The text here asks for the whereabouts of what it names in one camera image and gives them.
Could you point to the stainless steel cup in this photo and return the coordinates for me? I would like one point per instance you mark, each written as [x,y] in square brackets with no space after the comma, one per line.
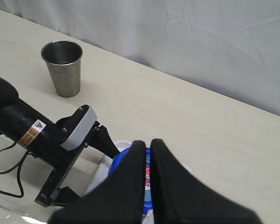
[63,60]

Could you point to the clear plastic tall container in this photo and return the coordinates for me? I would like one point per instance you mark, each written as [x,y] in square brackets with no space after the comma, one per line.
[102,173]

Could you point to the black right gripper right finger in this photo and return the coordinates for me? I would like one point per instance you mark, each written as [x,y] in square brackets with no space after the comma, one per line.
[179,198]

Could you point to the white backdrop curtain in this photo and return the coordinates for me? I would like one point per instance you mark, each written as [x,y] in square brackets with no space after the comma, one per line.
[228,46]

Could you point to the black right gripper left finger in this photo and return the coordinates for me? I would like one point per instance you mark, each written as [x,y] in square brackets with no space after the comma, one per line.
[118,199]

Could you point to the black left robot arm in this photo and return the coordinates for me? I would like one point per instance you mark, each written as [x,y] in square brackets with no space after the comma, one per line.
[19,121]

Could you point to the blue plastic lid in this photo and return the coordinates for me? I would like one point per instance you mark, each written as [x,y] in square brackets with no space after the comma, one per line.
[148,205]

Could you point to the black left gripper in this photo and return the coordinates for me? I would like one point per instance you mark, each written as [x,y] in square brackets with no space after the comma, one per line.
[48,149]

